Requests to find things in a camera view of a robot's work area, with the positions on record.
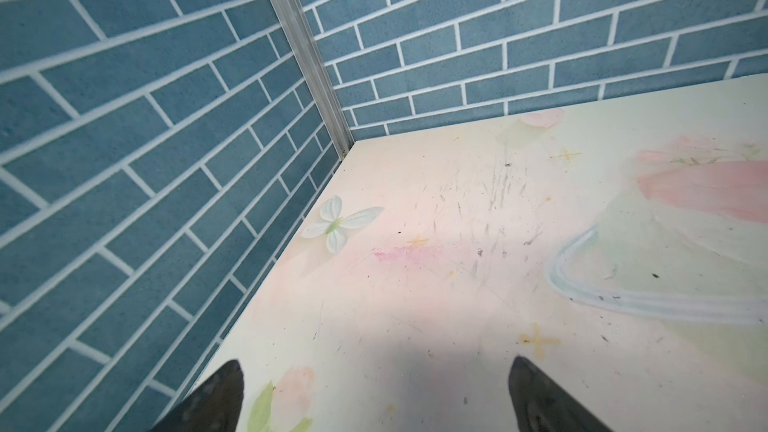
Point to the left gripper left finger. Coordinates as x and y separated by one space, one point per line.
214 406

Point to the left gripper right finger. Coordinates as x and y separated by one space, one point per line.
540 404

